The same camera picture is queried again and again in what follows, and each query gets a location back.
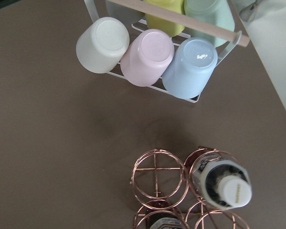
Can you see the copper wire bottle basket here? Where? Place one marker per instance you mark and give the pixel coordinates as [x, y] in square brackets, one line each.
[160, 183]

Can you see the tea bottle front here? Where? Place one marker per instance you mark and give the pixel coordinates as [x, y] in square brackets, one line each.
[218, 180]

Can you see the tea bottle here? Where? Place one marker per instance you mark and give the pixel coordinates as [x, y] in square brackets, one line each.
[164, 222]
[218, 180]

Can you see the tea bottle middle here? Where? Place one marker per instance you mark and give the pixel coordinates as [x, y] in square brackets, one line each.
[164, 222]

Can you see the pink cup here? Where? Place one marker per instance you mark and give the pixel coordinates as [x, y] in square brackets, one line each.
[147, 58]

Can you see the blue cup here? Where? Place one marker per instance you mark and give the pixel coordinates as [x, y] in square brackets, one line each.
[191, 68]

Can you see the white cup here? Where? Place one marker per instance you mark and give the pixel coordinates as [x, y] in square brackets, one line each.
[102, 45]

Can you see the yellow cup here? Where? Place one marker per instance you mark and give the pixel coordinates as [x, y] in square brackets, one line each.
[170, 28]

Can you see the white cup rack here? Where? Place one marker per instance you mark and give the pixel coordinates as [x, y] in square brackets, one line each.
[141, 26]

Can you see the green cup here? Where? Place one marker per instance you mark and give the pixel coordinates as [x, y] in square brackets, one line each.
[216, 12]

